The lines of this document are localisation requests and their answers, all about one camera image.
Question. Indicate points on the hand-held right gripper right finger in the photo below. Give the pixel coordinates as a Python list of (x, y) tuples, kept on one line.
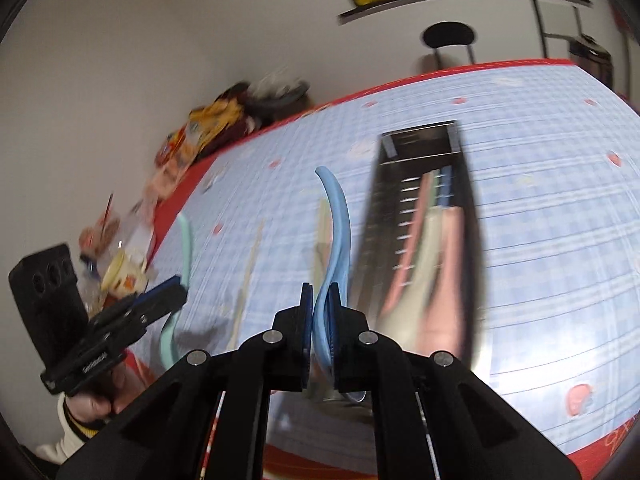
[(335, 340)]

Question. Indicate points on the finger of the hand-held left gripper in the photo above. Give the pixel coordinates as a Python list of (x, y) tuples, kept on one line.
[(165, 307), (160, 287)]

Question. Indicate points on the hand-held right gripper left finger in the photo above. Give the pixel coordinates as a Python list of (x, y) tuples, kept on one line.
[(306, 330)]

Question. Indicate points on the green spoon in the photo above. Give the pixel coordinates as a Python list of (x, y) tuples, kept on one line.
[(187, 245)]

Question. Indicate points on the blue spoon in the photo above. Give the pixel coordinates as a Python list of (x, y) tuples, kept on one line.
[(340, 230)]

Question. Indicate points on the perforated steel utensil tray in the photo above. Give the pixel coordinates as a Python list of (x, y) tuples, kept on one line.
[(380, 240)]

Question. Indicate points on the white spoon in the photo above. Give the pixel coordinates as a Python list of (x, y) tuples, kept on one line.
[(420, 265)]

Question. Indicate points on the pink spoon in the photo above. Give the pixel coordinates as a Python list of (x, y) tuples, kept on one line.
[(450, 285)]

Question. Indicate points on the pink chopstick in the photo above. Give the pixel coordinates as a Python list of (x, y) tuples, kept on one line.
[(415, 230)]

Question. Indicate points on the green chopstick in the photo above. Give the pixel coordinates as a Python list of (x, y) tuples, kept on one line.
[(436, 187)]

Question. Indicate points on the person's left forearm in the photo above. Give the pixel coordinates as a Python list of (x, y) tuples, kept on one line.
[(67, 440)]

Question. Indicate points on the person's left hand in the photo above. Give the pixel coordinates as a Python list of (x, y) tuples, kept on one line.
[(90, 405)]

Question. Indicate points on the printed paper cup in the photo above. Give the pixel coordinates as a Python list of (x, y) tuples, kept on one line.
[(125, 272)]

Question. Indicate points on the orange snack bag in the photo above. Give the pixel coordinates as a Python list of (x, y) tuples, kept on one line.
[(177, 150)]

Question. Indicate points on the pile of clothes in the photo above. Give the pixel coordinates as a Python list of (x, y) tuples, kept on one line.
[(220, 120)]

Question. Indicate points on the grey stool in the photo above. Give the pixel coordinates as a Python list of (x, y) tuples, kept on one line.
[(280, 100)]

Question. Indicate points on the blue plaid tablecloth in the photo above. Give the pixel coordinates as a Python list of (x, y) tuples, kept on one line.
[(550, 260)]

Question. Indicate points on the black round-back chair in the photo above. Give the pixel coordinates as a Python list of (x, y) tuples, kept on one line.
[(447, 35)]

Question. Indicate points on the black rice cooker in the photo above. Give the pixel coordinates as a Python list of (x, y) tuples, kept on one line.
[(592, 57)]

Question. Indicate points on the metal frame chair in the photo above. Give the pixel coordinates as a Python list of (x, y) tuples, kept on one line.
[(540, 25)]

